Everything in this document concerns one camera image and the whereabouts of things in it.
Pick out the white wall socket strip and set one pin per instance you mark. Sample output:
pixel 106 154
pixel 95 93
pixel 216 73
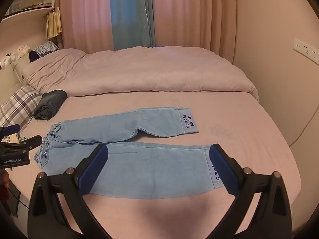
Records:
pixel 305 49

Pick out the navy pillow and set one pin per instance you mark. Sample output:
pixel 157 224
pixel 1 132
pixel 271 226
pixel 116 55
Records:
pixel 33 56

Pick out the pink curtain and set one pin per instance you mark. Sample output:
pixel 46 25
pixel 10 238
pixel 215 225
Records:
pixel 84 15
pixel 189 15

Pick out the grey plaid pillow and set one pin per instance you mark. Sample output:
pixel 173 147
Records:
pixel 17 102

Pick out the pink duvet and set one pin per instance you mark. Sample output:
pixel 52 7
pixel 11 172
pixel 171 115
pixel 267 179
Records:
pixel 149 72

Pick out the blue checkered pillow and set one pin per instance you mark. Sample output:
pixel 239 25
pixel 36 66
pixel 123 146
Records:
pixel 47 47

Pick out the light blue denim pants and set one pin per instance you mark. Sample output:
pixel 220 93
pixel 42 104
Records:
pixel 149 169

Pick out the teal curtain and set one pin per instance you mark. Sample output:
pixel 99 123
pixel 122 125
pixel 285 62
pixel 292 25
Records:
pixel 147 15

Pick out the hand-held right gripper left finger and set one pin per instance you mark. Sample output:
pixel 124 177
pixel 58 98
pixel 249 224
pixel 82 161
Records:
pixel 93 173

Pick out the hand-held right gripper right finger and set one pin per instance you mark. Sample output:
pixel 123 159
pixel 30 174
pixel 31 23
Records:
pixel 224 173

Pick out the white wall shelf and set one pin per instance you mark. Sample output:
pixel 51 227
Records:
pixel 30 11

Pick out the blue sheer curtain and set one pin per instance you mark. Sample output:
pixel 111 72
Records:
pixel 123 15

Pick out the beige headboard cushion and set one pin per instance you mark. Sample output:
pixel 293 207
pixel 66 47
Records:
pixel 10 79

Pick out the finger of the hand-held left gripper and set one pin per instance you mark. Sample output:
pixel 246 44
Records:
pixel 10 130
pixel 31 143

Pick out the white plush toy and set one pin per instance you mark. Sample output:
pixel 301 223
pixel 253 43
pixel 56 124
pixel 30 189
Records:
pixel 7 61
pixel 23 49

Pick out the dark grey folded cloth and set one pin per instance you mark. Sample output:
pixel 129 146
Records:
pixel 49 102

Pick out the yellow pleated cloth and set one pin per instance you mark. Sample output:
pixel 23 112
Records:
pixel 53 23

